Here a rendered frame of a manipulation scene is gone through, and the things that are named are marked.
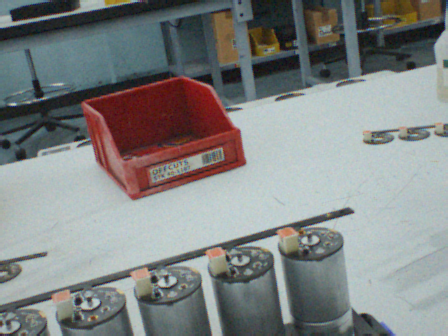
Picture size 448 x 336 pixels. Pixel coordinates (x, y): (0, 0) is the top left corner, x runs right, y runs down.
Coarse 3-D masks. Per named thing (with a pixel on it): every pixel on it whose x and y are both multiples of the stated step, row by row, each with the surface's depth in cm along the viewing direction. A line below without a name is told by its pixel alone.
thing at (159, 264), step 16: (288, 224) 26; (304, 224) 26; (240, 240) 26; (256, 240) 26; (176, 256) 25; (192, 256) 25; (128, 272) 25; (64, 288) 24; (80, 288) 24; (16, 304) 24; (32, 304) 24
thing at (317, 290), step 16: (304, 240) 25; (336, 256) 24; (288, 272) 24; (304, 272) 24; (320, 272) 24; (336, 272) 24; (288, 288) 25; (304, 288) 24; (320, 288) 24; (336, 288) 24; (288, 304) 25; (304, 304) 24; (320, 304) 24; (336, 304) 24; (304, 320) 25; (320, 320) 24; (336, 320) 25
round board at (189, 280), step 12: (156, 276) 24; (180, 276) 24; (192, 276) 24; (156, 288) 23; (168, 288) 23; (180, 288) 23; (192, 288) 23; (144, 300) 23; (156, 300) 22; (168, 300) 22
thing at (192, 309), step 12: (180, 300) 23; (192, 300) 23; (204, 300) 24; (144, 312) 23; (156, 312) 23; (168, 312) 23; (180, 312) 23; (192, 312) 23; (204, 312) 23; (144, 324) 23; (156, 324) 23; (168, 324) 23; (180, 324) 23; (192, 324) 23; (204, 324) 23
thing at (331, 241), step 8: (312, 232) 25; (320, 232) 25; (328, 232) 25; (336, 232) 25; (320, 240) 25; (328, 240) 25; (336, 240) 24; (280, 248) 25; (304, 248) 24; (312, 248) 24; (328, 248) 24; (336, 248) 24; (288, 256) 24; (296, 256) 24; (304, 256) 24; (312, 256) 24; (320, 256) 23; (328, 256) 24
